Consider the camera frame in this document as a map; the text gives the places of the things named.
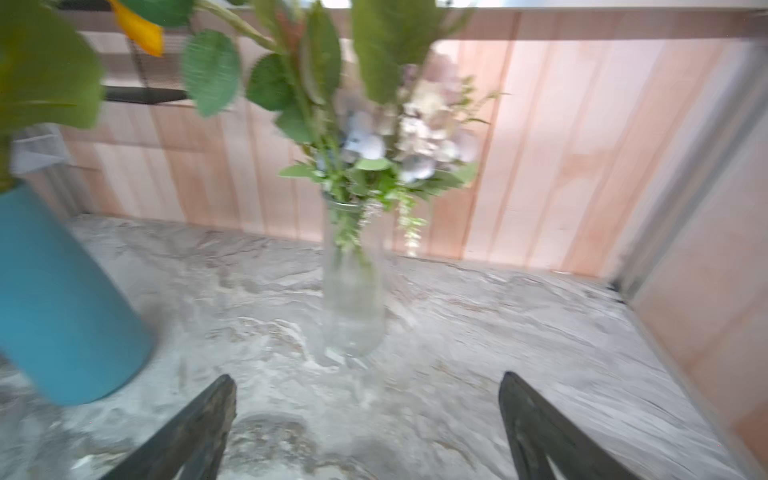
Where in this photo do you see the clear ribbed glass vase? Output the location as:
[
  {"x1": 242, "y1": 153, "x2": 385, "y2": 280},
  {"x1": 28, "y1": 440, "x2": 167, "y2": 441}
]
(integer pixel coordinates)
[{"x1": 322, "y1": 193, "x2": 386, "y2": 358}]

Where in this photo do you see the teal cylindrical vase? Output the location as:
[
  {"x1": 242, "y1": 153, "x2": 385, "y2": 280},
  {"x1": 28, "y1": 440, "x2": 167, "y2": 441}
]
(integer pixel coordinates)
[{"x1": 1, "y1": 182, "x2": 154, "y2": 405}]

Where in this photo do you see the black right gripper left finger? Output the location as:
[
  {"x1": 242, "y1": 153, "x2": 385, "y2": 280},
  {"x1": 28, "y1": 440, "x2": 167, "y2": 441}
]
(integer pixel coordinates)
[{"x1": 103, "y1": 375, "x2": 237, "y2": 479}]

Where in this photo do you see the peach pink rose stem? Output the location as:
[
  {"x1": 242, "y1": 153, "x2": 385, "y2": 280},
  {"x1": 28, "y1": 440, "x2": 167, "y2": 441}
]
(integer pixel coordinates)
[{"x1": 176, "y1": 1, "x2": 473, "y2": 147}]

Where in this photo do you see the purple white flower bouquet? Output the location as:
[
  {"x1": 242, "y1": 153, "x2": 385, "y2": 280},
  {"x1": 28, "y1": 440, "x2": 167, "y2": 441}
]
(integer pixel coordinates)
[{"x1": 280, "y1": 53, "x2": 503, "y2": 257}]

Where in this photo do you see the white wire mesh shelf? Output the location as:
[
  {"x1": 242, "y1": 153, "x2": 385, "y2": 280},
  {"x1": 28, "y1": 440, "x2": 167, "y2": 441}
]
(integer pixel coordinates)
[{"x1": 11, "y1": 123, "x2": 74, "y2": 177}]

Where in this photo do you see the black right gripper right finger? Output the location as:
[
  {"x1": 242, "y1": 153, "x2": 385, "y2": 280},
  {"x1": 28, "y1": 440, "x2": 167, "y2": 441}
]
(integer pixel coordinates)
[{"x1": 498, "y1": 371, "x2": 637, "y2": 479}]

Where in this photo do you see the black wire mesh basket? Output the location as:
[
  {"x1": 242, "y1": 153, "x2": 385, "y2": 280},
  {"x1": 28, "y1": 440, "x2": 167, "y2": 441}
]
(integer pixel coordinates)
[{"x1": 56, "y1": 1, "x2": 188, "y2": 105}]

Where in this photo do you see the yellow orange poppy stem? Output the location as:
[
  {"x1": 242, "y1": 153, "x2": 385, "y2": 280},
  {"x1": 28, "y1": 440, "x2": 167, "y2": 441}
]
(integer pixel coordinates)
[{"x1": 108, "y1": 0, "x2": 276, "y2": 57}]

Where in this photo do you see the light blue hydrangea stem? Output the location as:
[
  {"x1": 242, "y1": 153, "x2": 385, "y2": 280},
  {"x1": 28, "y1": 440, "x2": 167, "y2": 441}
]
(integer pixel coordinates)
[{"x1": 0, "y1": 0, "x2": 196, "y2": 193}]

